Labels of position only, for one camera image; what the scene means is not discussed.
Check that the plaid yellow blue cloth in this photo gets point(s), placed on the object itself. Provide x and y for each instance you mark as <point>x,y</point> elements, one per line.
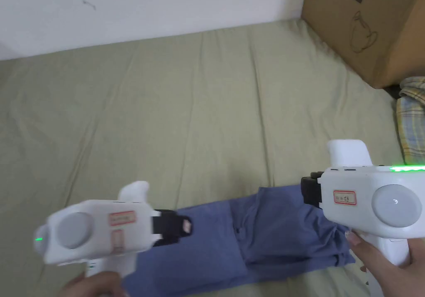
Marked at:
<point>413,124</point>

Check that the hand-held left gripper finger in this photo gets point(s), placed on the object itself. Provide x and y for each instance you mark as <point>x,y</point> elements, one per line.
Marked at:
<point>186,226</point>

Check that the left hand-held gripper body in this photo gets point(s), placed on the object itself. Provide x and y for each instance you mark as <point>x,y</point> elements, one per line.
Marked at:
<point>99,230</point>

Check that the person's left hand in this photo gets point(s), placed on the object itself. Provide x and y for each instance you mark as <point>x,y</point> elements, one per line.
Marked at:
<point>94,285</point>

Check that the person's right hand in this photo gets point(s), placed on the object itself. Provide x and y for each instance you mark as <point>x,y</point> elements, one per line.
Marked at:
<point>388,270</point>

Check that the blue shirt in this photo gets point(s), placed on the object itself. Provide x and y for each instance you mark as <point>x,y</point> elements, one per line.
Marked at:
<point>239,240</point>

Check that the brown cardboard carton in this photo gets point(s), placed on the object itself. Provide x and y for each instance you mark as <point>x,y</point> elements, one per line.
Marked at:
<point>372,21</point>

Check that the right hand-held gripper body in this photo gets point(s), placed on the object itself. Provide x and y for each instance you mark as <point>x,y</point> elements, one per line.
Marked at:
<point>365,204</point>

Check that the bed with pale green sheet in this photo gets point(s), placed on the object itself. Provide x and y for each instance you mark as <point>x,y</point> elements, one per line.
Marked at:
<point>166,111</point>

